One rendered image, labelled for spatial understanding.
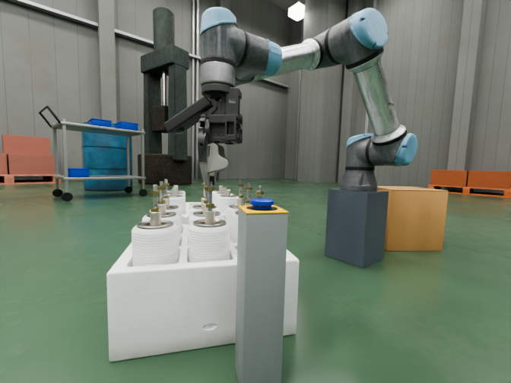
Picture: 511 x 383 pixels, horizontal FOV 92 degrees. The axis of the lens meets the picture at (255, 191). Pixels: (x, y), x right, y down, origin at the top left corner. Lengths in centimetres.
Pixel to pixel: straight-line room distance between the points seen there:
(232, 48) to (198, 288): 50
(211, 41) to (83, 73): 680
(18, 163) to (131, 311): 525
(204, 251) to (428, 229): 117
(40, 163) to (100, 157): 188
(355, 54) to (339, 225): 64
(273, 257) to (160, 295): 26
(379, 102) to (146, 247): 82
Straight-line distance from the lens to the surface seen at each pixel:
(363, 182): 110
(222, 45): 59
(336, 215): 112
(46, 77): 725
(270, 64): 65
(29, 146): 621
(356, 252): 110
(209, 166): 54
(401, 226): 139
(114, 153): 405
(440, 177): 611
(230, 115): 54
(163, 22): 591
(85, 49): 750
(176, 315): 58
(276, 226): 40
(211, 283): 55
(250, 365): 50
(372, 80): 94
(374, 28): 92
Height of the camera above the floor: 38
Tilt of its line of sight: 5 degrees down
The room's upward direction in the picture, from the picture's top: 2 degrees clockwise
